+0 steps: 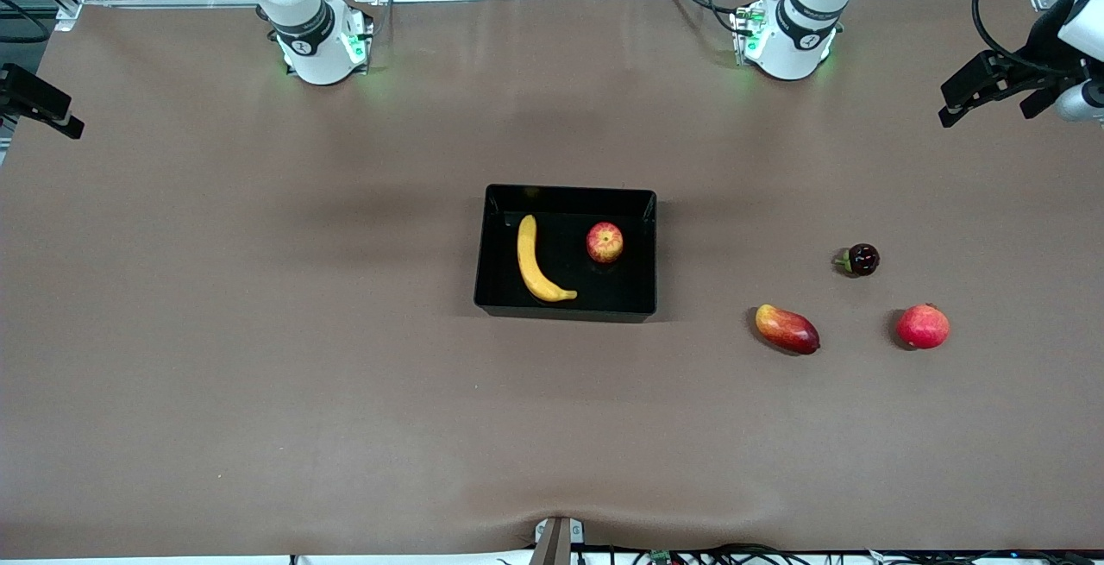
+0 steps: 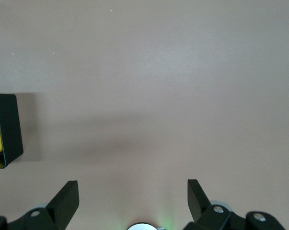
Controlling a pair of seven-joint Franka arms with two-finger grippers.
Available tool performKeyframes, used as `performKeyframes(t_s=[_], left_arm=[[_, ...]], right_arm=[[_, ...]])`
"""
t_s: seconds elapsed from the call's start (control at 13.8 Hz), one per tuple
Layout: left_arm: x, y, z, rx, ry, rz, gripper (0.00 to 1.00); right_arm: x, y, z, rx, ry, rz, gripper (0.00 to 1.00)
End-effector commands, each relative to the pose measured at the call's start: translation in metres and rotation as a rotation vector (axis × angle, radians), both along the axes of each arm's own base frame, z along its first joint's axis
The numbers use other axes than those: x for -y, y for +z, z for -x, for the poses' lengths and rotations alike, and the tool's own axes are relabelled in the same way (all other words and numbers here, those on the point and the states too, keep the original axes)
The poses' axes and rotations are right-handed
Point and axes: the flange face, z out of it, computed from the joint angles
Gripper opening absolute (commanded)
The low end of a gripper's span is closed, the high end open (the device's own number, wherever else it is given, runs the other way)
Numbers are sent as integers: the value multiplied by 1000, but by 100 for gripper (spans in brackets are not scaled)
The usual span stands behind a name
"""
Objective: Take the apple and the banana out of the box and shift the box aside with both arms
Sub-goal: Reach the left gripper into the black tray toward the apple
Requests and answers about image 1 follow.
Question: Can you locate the red yellow apple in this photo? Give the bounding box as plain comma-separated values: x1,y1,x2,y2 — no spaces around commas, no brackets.
586,221,625,265

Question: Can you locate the black rectangular plastic box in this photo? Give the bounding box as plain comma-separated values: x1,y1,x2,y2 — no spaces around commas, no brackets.
473,184,659,324

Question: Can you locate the yellow banana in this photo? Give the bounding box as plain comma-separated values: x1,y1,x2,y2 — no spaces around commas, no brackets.
516,214,579,303

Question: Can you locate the grey round left gripper cap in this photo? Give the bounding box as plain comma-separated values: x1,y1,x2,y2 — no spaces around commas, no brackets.
1057,82,1104,123

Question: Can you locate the dark purple mangosteen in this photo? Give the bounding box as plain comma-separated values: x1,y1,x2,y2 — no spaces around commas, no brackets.
832,242,881,278

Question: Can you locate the red yellow mango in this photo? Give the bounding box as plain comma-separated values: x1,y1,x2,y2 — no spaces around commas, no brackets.
755,304,821,356

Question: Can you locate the brown table mat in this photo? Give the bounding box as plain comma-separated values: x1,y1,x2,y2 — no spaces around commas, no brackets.
0,0,1104,559

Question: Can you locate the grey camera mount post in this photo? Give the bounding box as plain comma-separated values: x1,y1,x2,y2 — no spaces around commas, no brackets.
528,516,586,565

